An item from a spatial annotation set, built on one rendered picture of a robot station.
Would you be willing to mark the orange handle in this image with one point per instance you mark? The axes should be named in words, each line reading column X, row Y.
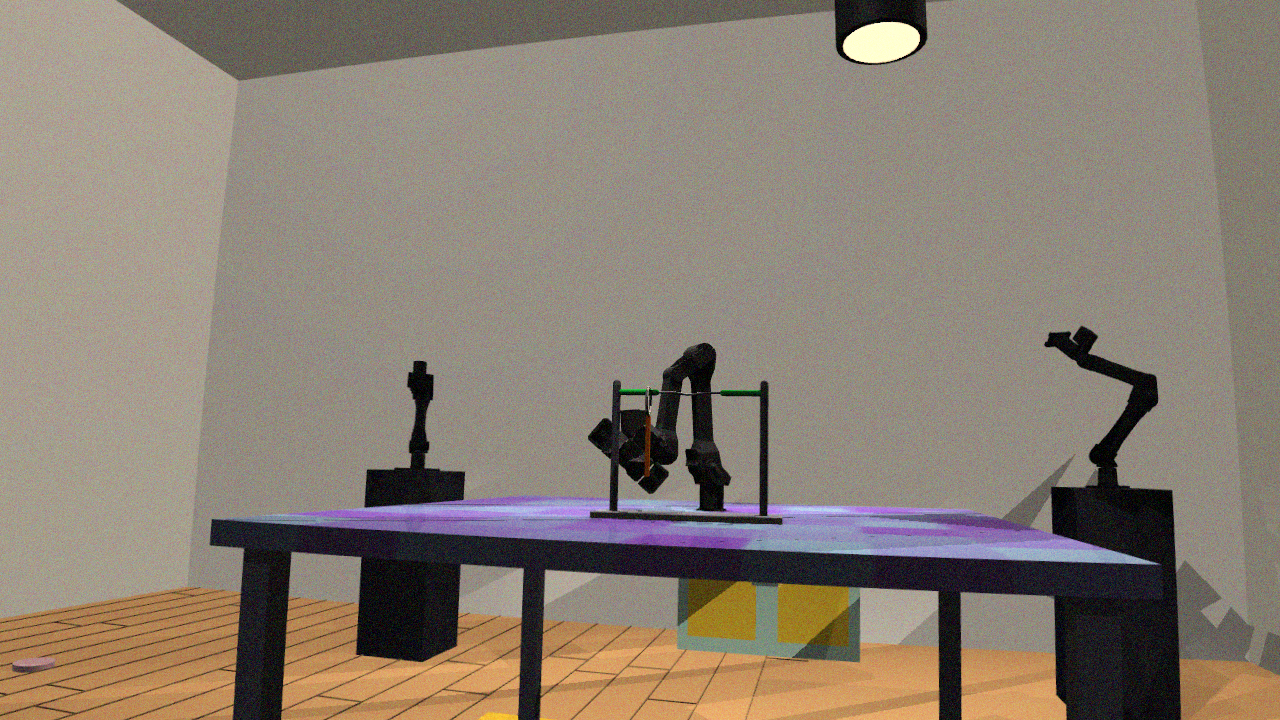
column 647, row 432

